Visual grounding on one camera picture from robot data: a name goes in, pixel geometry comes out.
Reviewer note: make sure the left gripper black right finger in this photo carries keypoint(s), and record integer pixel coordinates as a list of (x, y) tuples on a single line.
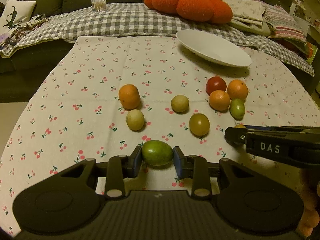
[(193, 167)]

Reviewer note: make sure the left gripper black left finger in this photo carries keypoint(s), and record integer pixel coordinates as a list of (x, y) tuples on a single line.
[(120, 167)]

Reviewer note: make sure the large green oval fruit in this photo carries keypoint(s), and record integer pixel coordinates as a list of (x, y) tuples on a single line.
[(157, 153)]

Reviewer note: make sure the olive brown tomato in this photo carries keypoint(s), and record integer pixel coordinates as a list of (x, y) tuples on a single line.
[(199, 124)]

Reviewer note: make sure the pale yellow round fruit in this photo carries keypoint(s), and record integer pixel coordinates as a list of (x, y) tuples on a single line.
[(135, 120)]

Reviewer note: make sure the pale yellow-green round fruit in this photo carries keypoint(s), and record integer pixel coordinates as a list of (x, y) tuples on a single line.
[(180, 103)]

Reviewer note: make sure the large orange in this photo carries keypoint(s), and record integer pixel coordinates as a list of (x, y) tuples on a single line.
[(237, 89)]

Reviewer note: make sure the red tomato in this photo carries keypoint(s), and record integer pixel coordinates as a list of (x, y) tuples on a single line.
[(215, 83)]

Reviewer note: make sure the small yellow fruit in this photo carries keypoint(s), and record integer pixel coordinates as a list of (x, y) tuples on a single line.
[(240, 126)]

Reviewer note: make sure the person's right hand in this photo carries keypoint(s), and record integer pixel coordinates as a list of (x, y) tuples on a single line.
[(309, 178)]

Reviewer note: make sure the cherry print tablecloth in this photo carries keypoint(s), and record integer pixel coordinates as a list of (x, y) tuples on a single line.
[(108, 96)]

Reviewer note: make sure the green red book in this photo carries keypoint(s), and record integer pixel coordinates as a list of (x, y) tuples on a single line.
[(311, 51)]

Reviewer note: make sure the striped patterned cushion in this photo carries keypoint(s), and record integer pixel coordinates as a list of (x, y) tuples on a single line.
[(284, 26)]

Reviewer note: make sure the white ribbed plate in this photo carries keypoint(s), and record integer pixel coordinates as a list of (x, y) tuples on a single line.
[(213, 48)]

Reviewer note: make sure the folded beige floral cloth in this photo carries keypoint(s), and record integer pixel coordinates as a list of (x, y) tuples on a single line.
[(248, 17)]

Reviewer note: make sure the grey checkered blanket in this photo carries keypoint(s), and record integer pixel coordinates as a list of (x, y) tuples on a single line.
[(135, 19)]

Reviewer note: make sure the orange pumpkin cushion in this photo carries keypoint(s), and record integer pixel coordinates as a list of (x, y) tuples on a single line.
[(212, 11)]

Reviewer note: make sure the clear toothpick jar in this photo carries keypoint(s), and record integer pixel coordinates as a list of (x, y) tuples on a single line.
[(98, 5)]

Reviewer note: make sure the dark floral cloth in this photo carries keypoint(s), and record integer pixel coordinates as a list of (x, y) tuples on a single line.
[(13, 36)]

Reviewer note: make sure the white printed pillow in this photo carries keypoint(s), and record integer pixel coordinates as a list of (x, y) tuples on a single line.
[(15, 13)]

